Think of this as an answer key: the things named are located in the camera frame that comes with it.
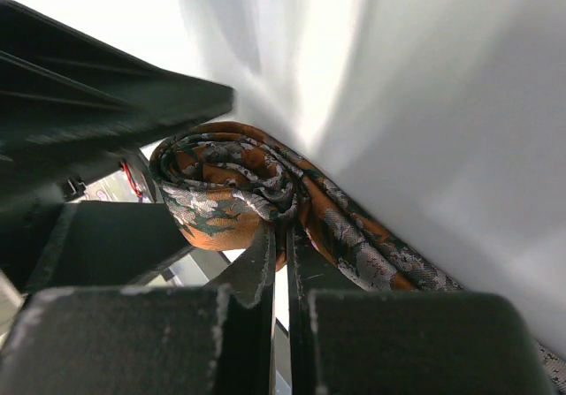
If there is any orange floral tie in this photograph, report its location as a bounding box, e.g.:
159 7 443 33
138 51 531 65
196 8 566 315
149 122 565 394

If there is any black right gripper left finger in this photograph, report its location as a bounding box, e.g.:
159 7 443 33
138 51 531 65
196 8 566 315
207 224 277 394

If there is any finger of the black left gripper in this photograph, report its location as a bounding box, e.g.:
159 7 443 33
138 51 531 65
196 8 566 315
1 0 234 200
25 201 193 292

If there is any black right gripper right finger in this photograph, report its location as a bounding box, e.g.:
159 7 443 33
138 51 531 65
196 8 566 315
287 226 365 394

